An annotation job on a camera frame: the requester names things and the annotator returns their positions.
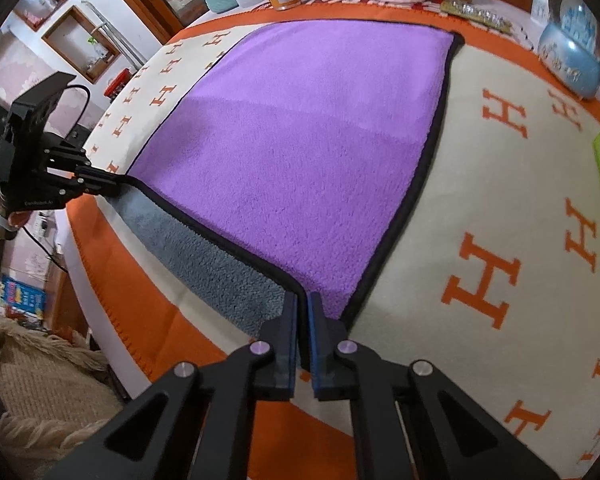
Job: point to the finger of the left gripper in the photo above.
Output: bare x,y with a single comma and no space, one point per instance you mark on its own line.
65,157
99,182

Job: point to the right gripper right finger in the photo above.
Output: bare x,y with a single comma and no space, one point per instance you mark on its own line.
411,421

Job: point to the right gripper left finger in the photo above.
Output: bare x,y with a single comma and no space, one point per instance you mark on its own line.
194,422

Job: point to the purple grey microfiber towel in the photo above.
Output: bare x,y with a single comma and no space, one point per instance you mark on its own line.
293,165

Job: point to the left human hand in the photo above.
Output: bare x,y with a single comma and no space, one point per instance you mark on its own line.
17,220

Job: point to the beige knitted cushion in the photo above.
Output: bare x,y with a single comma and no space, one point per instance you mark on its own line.
53,397

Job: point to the orange cream H-pattern blanket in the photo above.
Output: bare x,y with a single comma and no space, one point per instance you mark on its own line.
495,279

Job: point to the blister pill pack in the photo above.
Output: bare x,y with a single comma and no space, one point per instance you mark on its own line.
469,12

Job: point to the blue castle snow globe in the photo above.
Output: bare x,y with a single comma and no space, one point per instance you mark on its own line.
569,46

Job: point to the small white pill bottle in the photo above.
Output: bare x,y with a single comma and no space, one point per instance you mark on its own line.
540,10

